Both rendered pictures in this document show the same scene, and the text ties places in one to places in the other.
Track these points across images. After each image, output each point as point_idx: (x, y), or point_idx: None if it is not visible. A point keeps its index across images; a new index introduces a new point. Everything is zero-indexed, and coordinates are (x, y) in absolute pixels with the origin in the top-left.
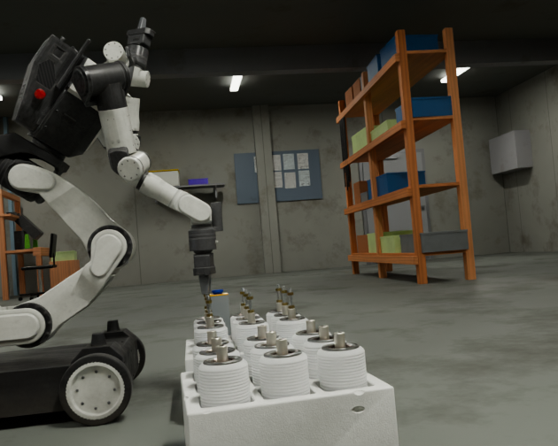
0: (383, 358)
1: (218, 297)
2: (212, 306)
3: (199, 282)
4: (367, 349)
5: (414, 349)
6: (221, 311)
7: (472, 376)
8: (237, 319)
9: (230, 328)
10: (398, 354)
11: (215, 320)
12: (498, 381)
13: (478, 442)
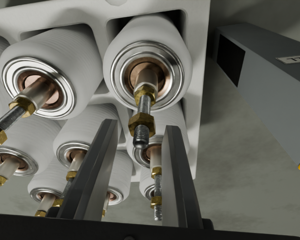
0: (232, 184)
1: None
2: (298, 95)
3: (82, 165)
4: (287, 183)
5: (247, 200)
6: (273, 110)
7: (145, 202)
8: (60, 145)
9: (245, 101)
10: (240, 192)
11: (58, 105)
12: (128, 205)
13: (18, 179)
